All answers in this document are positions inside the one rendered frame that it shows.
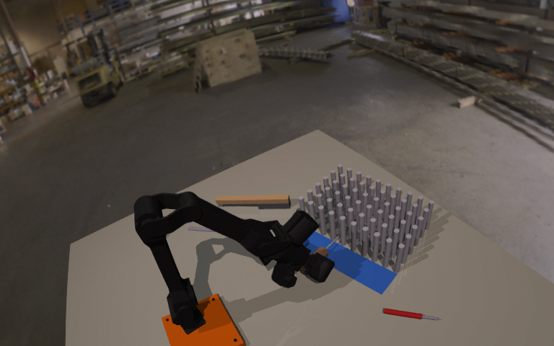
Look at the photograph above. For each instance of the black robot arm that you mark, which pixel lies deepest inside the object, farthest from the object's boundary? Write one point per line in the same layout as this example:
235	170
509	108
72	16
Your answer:
254	236

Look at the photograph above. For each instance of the blue flat strip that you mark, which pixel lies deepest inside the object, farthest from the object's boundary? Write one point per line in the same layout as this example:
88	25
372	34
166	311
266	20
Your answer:
352	264

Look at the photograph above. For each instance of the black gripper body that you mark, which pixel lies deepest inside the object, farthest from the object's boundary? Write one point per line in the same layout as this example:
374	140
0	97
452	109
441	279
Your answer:
320	266

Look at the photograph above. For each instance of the red-handled screwdriver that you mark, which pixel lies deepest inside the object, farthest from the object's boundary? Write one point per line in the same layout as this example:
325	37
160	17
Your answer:
408	314

